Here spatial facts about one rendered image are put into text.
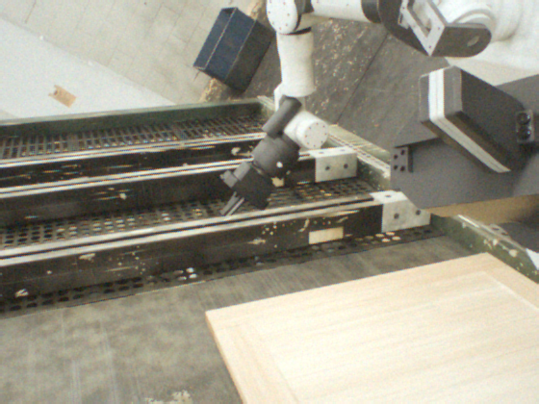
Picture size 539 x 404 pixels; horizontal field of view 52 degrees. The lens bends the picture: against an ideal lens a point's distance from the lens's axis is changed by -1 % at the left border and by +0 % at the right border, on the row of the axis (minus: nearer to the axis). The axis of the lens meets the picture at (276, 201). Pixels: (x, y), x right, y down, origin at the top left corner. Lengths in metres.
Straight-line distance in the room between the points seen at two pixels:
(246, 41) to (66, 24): 1.78
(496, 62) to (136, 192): 0.92
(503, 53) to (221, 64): 4.33
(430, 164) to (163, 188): 1.13
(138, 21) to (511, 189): 5.64
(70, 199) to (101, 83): 3.11
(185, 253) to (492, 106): 0.88
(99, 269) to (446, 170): 0.85
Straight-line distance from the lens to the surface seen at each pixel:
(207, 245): 1.08
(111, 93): 4.46
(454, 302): 0.99
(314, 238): 1.16
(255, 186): 1.19
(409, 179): 0.29
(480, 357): 0.87
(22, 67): 4.42
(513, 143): 0.25
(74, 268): 1.06
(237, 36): 4.99
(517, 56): 0.70
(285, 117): 1.17
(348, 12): 0.98
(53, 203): 1.37
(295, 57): 1.13
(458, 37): 0.61
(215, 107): 2.22
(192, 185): 1.40
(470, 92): 0.22
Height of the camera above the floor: 1.77
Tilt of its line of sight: 29 degrees down
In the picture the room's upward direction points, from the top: 64 degrees counter-clockwise
